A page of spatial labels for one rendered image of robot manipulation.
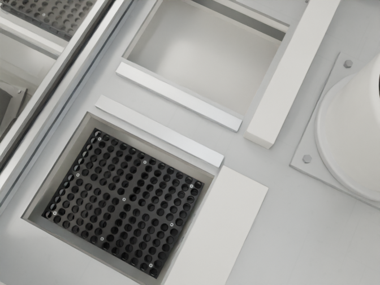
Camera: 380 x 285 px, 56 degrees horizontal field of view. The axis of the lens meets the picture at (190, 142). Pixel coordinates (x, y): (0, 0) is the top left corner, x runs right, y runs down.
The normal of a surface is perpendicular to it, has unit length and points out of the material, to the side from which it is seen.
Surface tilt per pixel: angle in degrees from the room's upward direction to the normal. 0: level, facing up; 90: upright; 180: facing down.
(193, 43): 0
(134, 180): 0
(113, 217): 0
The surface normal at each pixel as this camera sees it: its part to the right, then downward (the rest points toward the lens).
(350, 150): -0.89, 0.44
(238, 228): 0.02, -0.25
